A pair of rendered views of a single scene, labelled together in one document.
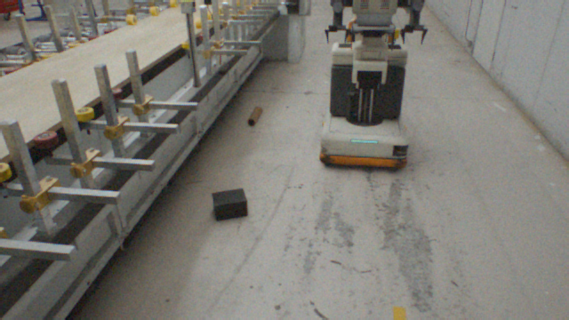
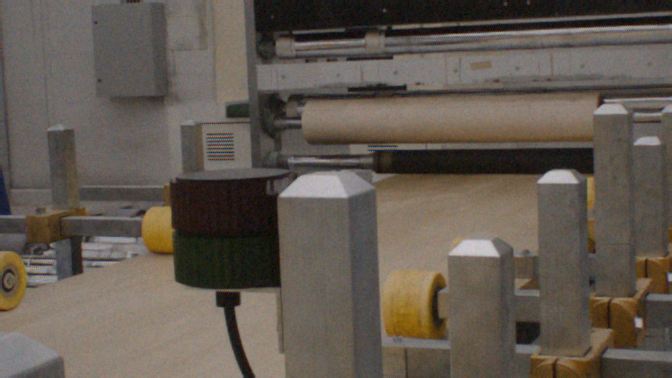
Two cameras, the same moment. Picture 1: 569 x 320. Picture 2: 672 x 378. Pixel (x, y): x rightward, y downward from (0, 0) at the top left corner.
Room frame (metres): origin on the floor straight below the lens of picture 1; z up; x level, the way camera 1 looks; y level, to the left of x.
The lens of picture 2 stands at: (2.53, 0.34, 1.23)
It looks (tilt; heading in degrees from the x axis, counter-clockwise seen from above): 6 degrees down; 14
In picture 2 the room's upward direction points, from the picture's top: 2 degrees counter-clockwise
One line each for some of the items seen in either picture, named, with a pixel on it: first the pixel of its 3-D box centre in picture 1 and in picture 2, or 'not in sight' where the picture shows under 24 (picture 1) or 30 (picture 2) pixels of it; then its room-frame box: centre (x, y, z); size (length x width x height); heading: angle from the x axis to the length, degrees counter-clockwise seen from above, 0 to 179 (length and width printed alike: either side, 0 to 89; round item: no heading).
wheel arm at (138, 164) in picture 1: (100, 163); not in sight; (1.38, 0.70, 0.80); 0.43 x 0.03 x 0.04; 81
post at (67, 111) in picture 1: (76, 143); not in sight; (1.34, 0.75, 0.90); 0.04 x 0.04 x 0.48; 81
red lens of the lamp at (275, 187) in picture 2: not in sight; (234, 200); (3.08, 0.52, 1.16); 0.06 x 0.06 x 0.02
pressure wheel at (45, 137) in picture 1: (49, 148); not in sight; (1.41, 0.90, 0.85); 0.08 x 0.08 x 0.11
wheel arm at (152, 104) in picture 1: (154, 105); not in sight; (1.87, 0.62, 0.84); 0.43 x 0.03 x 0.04; 81
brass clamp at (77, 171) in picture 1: (85, 164); not in sight; (1.37, 0.75, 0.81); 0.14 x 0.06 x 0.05; 171
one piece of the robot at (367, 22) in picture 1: (372, 32); not in sight; (2.68, -0.56, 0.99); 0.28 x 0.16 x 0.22; 81
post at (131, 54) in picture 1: (140, 100); not in sight; (1.84, 0.67, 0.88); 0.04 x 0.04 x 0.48; 81
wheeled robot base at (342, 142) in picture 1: (363, 133); not in sight; (2.97, -0.60, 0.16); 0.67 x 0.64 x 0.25; 171
